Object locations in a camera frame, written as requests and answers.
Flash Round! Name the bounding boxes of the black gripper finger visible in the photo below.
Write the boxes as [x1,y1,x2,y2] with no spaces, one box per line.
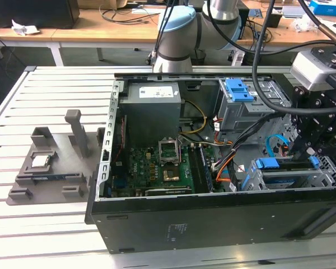
[292,85,328,162]
[309,114,336,155]

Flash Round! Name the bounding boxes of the hard disk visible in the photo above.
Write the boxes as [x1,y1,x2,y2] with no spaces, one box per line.
[242,155,320,191]

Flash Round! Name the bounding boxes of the metal disk bay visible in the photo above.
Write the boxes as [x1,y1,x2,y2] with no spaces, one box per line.
[240,155,336,192]

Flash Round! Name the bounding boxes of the grey metal drive cage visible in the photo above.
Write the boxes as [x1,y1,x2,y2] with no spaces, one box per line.
[215,78,293,145]

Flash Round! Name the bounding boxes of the blue plastic cage latch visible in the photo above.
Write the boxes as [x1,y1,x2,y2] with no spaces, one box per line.
[225,78,255,103]

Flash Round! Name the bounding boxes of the clear plastic bag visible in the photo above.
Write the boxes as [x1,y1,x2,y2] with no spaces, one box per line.
[290,12,325,33]

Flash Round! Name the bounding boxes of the blue carton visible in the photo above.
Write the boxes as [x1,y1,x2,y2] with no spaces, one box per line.
[309,0,336,16]

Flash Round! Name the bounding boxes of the white power strip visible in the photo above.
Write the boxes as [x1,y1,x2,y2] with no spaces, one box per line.
[231,50,246,67]

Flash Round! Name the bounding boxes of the silver flat tray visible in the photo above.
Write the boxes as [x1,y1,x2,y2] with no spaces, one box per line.
[281,5,315,20]

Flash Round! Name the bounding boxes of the small black box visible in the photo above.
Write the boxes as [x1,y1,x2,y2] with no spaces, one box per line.
[264,11,283,28]

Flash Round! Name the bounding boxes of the black RAM slot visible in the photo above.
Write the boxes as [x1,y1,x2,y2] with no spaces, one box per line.
[188,146,200,194]
[195,146,207,193]

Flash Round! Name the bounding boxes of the black computer tower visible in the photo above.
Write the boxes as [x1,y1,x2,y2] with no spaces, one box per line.
[237,7,250,40]

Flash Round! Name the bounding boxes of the black PC case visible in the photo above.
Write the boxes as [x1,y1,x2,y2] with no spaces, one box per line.
[84,72,336,255]

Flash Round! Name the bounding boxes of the metal socket cover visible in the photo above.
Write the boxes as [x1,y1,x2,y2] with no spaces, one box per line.
[158,138,181,166]

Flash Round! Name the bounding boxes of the CPU socket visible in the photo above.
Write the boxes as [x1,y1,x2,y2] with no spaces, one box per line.
[161,165,183,183]

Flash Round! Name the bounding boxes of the black graphics card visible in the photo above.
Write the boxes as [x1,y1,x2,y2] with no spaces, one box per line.
[144,186,194,197]

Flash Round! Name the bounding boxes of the grey power supply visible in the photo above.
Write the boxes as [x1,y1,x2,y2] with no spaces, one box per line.
[119,83,183,141]

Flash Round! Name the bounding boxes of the green motherboard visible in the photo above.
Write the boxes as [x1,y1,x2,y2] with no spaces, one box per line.
[106,140,222,197]

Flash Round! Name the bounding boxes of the grey parts rack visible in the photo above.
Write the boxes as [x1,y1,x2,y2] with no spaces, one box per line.
[6,109,106,207]

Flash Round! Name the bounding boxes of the long wooden desk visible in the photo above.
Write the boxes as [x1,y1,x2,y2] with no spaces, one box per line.
[0,0,336,67]

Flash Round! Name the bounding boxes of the blue RAM stick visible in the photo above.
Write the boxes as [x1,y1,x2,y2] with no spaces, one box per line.
[30,174,67,182]

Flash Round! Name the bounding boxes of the silver CPU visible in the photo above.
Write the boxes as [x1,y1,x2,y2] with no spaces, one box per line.
[30,155,50,168]

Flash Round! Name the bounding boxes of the crumpled white paper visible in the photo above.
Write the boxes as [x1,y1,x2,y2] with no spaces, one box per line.
[11,18,41,36]

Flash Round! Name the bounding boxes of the large black box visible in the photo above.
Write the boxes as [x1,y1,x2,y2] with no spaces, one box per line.
[0,0,81,30]

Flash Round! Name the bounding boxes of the orange black power wire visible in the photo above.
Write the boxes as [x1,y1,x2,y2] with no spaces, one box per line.
[279,137,294,158]

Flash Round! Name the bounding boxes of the blue flat data wire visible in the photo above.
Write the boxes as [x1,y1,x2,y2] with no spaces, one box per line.
[264,133,293,157]

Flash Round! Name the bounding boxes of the black sleeved wire bundle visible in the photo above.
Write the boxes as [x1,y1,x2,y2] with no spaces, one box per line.
[229,111,287,154]

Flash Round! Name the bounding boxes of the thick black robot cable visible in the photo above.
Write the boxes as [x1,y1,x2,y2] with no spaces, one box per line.
[251,0,336,115]

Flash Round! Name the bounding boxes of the black cable with brown end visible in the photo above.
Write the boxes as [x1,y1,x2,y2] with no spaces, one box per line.
[298,0,336,45]

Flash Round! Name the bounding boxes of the orange wire bundle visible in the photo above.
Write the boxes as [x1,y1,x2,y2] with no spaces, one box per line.
[212,152,237,184]

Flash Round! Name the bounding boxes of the yellow black wire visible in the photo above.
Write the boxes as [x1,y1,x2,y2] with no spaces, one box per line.
[179,100,208,136]

